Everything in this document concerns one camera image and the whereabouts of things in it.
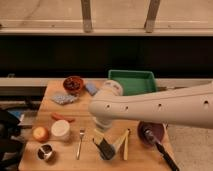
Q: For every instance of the white cup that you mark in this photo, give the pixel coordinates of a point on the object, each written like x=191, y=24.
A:
x=61, y=130

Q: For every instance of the dark red bowl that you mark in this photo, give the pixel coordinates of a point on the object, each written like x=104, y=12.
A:
x=73, y=84

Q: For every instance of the black handled ladle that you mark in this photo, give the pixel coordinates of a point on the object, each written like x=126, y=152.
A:
x=160, y=146

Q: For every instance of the grey window post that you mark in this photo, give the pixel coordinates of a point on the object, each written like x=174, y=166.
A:
x=151, y=15
x=86, y=15

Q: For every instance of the grey right window post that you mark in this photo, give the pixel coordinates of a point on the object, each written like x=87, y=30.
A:
x=151, y=15

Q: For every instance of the blue sponge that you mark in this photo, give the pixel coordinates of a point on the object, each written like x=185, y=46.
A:
x=91, y=88

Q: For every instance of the black bag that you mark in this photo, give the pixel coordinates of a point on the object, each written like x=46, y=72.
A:
x=10, y=149

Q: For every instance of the grey left window post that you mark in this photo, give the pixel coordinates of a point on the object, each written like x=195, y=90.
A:
x=86, y=15

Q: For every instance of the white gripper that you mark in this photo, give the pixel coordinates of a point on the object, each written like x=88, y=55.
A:
x=101, y=124

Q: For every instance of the green plastic tray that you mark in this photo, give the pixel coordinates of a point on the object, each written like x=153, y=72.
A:
x=134, y=82

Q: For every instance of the metal cup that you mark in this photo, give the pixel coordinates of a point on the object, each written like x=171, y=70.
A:
x=45, y=152

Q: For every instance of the silver fork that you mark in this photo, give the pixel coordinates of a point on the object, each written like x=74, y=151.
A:
x=81, y=135

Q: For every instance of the wooden stick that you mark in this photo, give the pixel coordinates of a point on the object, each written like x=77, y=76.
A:
x=125, y=152

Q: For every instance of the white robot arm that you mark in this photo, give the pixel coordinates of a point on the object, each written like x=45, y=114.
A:
x=192, y=106

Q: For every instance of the maroon plate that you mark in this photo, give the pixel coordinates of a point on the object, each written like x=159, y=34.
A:
x=156, y=128

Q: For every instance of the orange carrot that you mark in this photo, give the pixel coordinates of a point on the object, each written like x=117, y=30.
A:
x=57, y=117

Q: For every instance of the red yellow apple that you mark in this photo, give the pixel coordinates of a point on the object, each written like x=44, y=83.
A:
x=40, y=134

